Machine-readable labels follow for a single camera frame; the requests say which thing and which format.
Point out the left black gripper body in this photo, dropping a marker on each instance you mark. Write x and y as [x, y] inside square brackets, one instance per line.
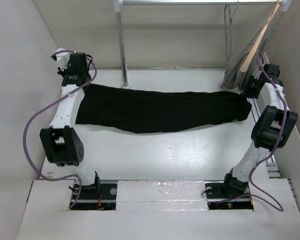
[66, 72]

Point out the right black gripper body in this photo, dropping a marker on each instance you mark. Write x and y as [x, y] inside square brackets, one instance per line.
[250, 90]

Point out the black trousers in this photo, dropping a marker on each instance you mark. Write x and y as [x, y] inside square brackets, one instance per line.
[148, 112]

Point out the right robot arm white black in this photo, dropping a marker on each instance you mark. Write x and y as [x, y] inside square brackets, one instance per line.
[272, 94]

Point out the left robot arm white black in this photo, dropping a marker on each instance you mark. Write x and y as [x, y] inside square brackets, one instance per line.
[62, 145]

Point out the wooden hanger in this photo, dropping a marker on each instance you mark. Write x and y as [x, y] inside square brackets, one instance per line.
[248, 60]

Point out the grey hanging garment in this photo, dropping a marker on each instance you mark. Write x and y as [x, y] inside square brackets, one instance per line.
[233, 77]

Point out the silver clothes rack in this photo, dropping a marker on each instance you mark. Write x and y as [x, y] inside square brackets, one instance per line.
[117, 4]

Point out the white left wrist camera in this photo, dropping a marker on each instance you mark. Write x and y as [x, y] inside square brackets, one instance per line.
[61, 57]

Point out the grey wire hanger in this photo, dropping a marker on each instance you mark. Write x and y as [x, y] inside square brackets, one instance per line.
[228, 16]

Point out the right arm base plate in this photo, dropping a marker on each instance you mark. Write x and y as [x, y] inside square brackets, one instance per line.
[221, 198]

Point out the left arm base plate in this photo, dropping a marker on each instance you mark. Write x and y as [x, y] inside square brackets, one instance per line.
[91, 199]

